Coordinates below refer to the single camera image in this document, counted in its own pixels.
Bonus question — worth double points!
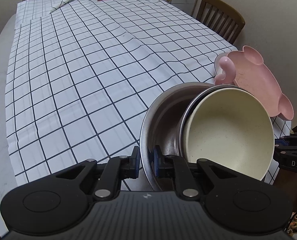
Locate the pink steel bowl with handle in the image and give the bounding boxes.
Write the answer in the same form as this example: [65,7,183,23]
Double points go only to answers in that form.
[175,57,236,158]

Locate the large steel bowl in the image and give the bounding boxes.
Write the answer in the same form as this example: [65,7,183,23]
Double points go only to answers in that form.
[140,82,212,191]

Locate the pink bear-shaped plate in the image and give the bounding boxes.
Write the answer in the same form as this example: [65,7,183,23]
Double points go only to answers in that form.
[227,46,294,120]

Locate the white grid tablecloth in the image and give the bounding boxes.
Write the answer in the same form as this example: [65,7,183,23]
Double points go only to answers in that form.
[5,0,292,188]

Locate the cream plastic bowl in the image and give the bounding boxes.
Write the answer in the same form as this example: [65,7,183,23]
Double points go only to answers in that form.
[181,88,274,180]

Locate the dark wooden chair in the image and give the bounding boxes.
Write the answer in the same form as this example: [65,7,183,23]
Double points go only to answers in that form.
[196,0,245,44]

